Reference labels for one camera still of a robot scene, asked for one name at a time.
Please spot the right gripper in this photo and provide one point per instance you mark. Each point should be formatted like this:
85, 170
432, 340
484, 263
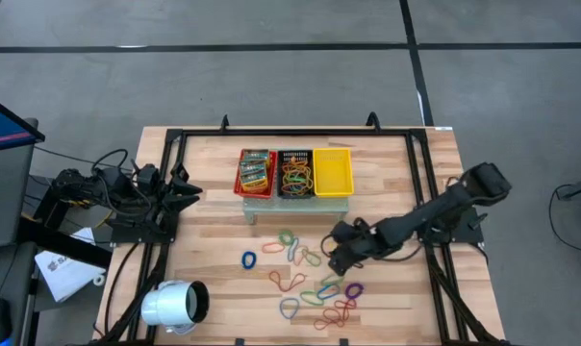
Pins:
353, 238

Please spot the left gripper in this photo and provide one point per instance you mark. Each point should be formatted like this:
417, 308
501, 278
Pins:
158, 202

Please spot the green rubber band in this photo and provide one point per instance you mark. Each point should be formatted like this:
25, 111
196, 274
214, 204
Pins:
341, 276
314, 263
302, 298

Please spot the blue rubber band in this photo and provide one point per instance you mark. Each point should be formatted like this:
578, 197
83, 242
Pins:
281, 307
290, 254
336, 288

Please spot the orange rubber band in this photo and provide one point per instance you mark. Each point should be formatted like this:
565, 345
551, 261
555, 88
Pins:
263, 248
295, 259

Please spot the long red rubber band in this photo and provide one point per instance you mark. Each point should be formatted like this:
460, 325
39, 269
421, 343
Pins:
286, 289

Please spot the yellow Crayola crayon box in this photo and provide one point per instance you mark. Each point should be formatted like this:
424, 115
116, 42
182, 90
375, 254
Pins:
254, 182
253, 168
257, 155

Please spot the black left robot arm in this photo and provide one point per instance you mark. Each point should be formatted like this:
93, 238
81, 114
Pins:
79, 190

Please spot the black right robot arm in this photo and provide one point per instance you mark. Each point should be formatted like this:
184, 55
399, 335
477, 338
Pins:
430, 211

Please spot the dark grey desk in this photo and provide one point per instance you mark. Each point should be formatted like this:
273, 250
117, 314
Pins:
11, 269

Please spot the red plastic basket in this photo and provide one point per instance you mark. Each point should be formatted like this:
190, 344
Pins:
252, 195

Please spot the clear acrylic stand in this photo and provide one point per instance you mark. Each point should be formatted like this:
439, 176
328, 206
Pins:
295, 204

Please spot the yellow plastic basket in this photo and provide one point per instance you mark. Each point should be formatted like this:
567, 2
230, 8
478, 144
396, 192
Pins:
334, 173

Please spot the black plastic basket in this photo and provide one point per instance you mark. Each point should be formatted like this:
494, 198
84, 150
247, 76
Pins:
279, 173

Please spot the small white paper sheet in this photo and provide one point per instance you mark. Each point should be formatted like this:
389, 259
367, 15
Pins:
84, 236

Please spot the white cylinder with black opening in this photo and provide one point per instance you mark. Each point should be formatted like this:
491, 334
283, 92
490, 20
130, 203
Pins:
168, 305

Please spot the monitor with blue screen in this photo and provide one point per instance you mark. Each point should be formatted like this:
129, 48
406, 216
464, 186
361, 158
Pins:
2, 127

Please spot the black aluminium table frame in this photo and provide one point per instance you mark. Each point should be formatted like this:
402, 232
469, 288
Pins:
295, 131

